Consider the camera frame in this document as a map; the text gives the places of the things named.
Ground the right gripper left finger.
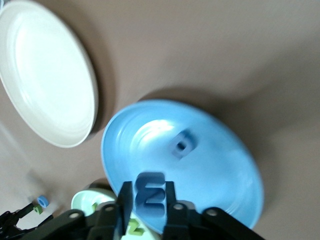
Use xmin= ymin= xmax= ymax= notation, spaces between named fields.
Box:
xmin=44 ymin=181 xmax=133 ymax=240

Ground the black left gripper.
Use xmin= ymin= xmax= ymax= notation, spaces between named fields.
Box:
xmin=0 ymin=202 xmax=35 ymax=235

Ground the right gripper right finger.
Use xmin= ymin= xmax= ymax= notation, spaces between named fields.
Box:
xmin=162 ymin=181 xmax=266 ymax=240

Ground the blue foam letter E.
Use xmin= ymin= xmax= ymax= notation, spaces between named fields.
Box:
xmin=133 ymin=172 xmax=168 ymax=221

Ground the green foam letter N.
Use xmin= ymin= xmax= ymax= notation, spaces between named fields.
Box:
xmin=126 ymin=217 xmax=148 ymax=237

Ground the blue foam letter a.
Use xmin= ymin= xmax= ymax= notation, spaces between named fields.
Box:
xmin=171 ymin=129 xmax=198 ymax=161

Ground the blue foam letter O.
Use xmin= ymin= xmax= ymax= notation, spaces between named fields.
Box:
xmin=36 ymin=195 xmax=50 ymax=208

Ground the green plate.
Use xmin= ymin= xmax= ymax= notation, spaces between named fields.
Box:
xmin=71 ymin=188 xmax=163 ymax=240

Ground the blue plate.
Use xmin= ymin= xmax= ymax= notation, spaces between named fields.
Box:
xmin=100 ymin=99 xmax=265 ymax=230

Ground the beige plate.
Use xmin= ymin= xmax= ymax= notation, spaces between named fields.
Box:
xmin=0 ymin=0 xmax=101 ymax=149

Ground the brown paper table cover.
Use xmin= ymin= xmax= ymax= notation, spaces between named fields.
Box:
xmin=0 ymin=0 xmax=320 ymax=240

